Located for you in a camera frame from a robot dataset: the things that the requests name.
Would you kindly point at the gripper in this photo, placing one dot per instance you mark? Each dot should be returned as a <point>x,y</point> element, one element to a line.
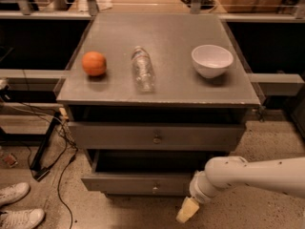
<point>196,189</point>

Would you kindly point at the grey drawer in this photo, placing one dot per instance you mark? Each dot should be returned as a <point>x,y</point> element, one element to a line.
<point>144,172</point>
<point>183,137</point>

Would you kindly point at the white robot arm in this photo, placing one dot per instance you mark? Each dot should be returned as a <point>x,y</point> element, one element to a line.
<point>284,176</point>

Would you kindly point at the grey drawer cabinet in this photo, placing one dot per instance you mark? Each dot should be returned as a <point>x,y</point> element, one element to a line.
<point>180,96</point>

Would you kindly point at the grey top drawer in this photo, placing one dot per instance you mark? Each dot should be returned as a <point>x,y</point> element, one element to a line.
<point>183,137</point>

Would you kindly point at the clear plastic water bottle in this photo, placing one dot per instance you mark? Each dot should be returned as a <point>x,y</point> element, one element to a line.
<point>142,68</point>

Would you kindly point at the white bowl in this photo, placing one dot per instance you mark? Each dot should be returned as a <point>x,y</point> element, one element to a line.
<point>211,61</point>

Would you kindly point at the black metal stand leg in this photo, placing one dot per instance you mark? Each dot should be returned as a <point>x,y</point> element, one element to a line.
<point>39,172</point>

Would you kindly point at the orange ball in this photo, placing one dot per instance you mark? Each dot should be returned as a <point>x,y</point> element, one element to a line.
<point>94,63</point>

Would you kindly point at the white sneaker lower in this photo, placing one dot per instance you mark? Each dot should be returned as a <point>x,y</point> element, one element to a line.
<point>24,219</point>

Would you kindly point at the white sneaker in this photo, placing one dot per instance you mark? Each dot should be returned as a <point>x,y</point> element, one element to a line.
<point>24,219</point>
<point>13,193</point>

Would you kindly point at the white sneaker upper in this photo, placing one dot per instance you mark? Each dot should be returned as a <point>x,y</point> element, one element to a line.
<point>13,193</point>

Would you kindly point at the small red floor object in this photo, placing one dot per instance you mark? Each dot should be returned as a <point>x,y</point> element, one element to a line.
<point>10,160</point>

